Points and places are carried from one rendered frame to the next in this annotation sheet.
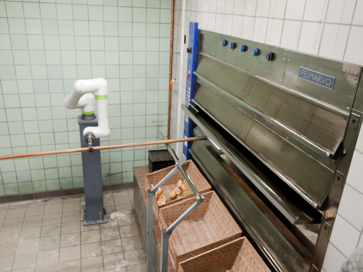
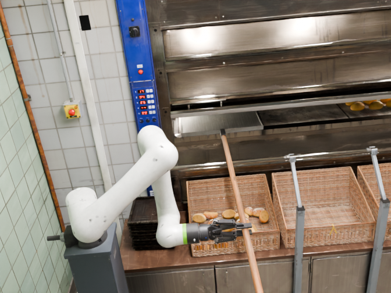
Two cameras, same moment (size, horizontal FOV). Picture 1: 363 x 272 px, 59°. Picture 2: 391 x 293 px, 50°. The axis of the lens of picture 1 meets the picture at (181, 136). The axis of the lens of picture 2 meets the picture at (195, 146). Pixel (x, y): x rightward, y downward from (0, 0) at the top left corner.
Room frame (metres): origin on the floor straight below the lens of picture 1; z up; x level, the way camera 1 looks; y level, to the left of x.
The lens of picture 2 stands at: (2.04, 2.21, 2.40)
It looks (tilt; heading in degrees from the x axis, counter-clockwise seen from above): 28 degrees down; 288
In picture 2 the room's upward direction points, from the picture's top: 5 degrees counter-clockwise
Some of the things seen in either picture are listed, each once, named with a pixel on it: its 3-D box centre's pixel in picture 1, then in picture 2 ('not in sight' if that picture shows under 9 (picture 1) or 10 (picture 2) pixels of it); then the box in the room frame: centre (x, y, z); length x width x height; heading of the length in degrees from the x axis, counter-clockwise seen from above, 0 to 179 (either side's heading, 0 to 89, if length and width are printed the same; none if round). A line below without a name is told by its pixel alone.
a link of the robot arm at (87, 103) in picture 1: (86, 103); (84, 211); (2.99, 0.95, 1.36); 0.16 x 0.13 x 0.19; 128
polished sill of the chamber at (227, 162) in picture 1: (236, 171); (307, 126); (2.10, -0.42, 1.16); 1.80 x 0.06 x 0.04; 18
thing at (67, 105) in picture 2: (175, 85); (73, 109); (3.51, 0.10, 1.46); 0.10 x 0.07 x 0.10; 18
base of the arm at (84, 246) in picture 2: (88, 113); (77, 233); (3.05, 0.95, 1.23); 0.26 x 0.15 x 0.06; 18
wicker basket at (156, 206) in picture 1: (175, 187); (230, 213); (2.56, 0.03, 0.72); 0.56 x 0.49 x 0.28; 18
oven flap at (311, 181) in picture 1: (239, 123); (310, 72); (2.10, -0.40, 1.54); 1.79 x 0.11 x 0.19; 18
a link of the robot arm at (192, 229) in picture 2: (90, 137); (193, 232); (2.56, 0.79, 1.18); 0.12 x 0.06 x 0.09; 107
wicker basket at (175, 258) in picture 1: (196, 227); (319, 205); (2.00, -0.15, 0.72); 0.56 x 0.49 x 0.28; 17
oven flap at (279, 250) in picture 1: (231, 188); (307, 146); (2.10, -0.40, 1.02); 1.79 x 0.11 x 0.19; 18
